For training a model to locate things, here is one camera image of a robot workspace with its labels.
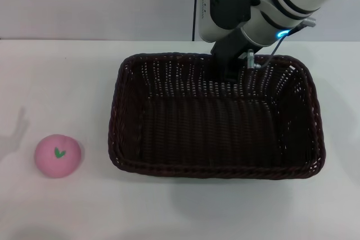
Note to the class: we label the pink peach toy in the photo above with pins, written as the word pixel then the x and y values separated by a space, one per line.
pixel 57 160

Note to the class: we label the black vertical wall strip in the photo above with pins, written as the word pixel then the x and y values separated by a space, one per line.
pixel 194 4

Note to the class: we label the dark brown woven basket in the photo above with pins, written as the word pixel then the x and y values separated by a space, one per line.
pixel 213 136

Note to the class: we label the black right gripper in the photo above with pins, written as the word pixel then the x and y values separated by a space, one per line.
pixel 229 47

